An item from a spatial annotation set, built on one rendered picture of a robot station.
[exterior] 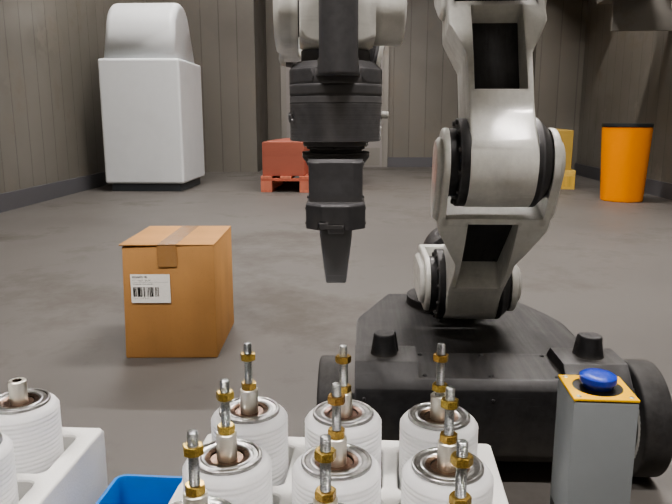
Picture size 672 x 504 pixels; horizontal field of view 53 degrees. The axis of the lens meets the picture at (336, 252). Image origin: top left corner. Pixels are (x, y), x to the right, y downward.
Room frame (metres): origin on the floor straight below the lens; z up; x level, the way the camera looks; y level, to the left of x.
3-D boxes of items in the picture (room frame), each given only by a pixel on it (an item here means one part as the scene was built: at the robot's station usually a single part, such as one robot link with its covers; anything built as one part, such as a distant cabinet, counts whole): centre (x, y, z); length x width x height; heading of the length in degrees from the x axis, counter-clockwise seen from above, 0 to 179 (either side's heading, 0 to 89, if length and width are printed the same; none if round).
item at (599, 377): (0.71, -0.29, 0.32); 0.04 x 0.04 x 0.02
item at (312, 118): (0.65, 0.00, 0.57); 0.13 x 0.10 x 0.12; 0
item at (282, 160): (6.11, 0.20, 0.21); 1.19 x 0.78 x 0.41; 176
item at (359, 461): (0.65, 0.00, 0.25); 0.08 x 0.08 x 0.01
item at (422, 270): (1.37, -0.27, 0.28); 0.21 x 0.20 x 0.13; 178
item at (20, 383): (0.81, 0.41, 0.26); 0.02 x 0.02 x 0.03
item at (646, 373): (1.09, -0.52, 0.10); 0.20 x 0.05 x 0.20; 178
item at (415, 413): (0.76, -0.13, 0.25); 0.08 x 0.08 x 0.01
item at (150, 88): (6.02, 1.59, 0.78); 0.81 x 0.67 x 1.56; 178
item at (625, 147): (5.02, -2.16, 0.29); 0.37 x 0.36 x 0.57; 178
